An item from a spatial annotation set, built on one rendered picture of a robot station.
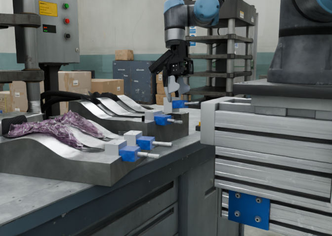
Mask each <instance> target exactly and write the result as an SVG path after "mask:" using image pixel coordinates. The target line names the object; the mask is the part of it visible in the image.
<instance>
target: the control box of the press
mask: <svg viewBox="0 0 332 236"><path fill-rule="evenodd" d="M12 2H13V14H19V13H21V3H20V0H12ZM35 13H36V14H37V15H39V16H40V17H41V26H40V27H39V28H37V45H38V61H39V68H40V69H41V70H43V71H44V80H43V82H44V91H49V90H59V81H58V71H59V69H60V68H61V66H62V65H64V66H66V65H68V63H79V62H80V48H79V24H78V0H35ZM14 30H15V44H16V58H17V63H18V64H24V63H25V62H24V47H23V33H22V28H21V27H14ZM44 114H46V119H49V117H52V116H58V115H60V102H58V103H55V104H53V105H51V106H50V107H49V108H47V109H46V111H45V112H44Z"/></svg>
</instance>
